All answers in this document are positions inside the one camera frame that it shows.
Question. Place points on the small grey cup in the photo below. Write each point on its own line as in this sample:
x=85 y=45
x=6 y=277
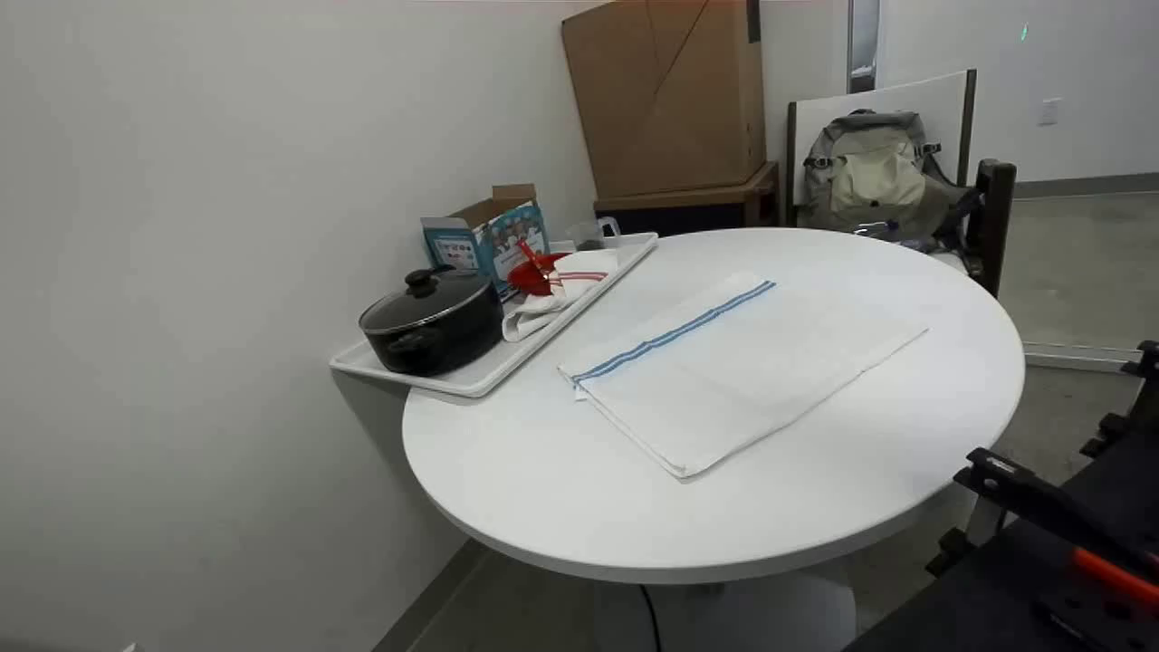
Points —
x=605 y=228

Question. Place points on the white cloth with red stripe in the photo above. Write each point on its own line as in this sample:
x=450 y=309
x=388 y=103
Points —
x=582 y=274

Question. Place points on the small red object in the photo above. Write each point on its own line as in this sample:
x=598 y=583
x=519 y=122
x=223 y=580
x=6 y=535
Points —
x=530 y=277

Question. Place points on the open blue cardboard box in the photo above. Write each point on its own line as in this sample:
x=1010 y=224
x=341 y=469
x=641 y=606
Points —
x=484 y=248

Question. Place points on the dark wooden chair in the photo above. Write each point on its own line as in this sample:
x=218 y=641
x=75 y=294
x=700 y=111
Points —
x=997 y=219

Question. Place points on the white towel with blue stripes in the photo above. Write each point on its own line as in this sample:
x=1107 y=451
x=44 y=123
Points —
x=747 y=365

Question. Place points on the white rectangular tray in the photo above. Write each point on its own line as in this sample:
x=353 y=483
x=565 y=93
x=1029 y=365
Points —
x=472 y=377

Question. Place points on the large brown cardboard box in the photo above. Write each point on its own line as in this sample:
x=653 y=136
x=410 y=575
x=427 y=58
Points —
x=665 y=97

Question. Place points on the black pot with lid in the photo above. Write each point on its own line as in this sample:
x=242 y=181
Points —
x=435 y=331

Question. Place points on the white wall outlet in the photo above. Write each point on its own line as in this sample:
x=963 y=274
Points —
x=1049 y=115

